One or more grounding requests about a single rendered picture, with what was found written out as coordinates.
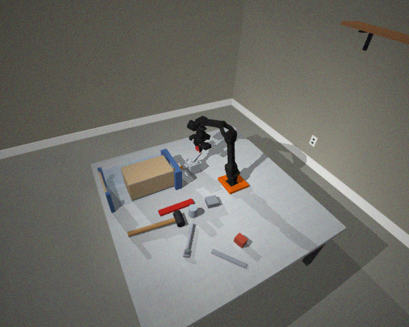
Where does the grey flat bar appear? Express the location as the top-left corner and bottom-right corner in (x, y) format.
(211, 249), (247, 268)

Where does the grey cylinder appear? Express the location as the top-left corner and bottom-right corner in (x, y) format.
(188, 204), (198, 219)

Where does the black-headed mallet with wooden handle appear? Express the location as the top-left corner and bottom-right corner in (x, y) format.
(127, 211), (185, 236)

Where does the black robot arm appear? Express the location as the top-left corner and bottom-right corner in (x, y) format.
(187, 116), (240, 187)

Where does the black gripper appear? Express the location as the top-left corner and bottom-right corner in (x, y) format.
(189, 134), (211, 152)

